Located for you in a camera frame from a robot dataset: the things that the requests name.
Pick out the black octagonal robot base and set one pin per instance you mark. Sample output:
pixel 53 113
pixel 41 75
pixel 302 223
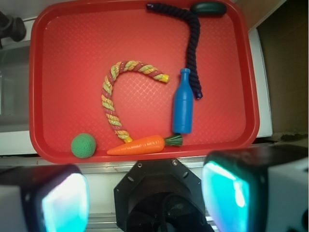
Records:
pixel 160 196

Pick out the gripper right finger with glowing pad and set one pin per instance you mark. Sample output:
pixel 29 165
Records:
pixel 258 189

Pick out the blue plastic bottle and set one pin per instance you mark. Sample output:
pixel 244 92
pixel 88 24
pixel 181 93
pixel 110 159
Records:
pixel 183 105

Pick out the green textured ball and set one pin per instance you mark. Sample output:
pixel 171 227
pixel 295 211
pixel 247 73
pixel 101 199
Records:
pixel 83 146

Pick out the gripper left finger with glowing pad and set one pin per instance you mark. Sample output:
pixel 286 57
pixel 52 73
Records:
pixel 52 198

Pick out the orange toy carrot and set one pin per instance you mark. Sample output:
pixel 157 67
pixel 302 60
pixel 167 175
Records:
pixel 147 145

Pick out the dark metal knob fixture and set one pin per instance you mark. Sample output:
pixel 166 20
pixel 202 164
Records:
pixel 12 27

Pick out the red plastic tray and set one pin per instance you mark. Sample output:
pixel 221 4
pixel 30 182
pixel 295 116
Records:
pixel 73 46

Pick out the dark green oval object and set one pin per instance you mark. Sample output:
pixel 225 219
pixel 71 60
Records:
pixel 208 8

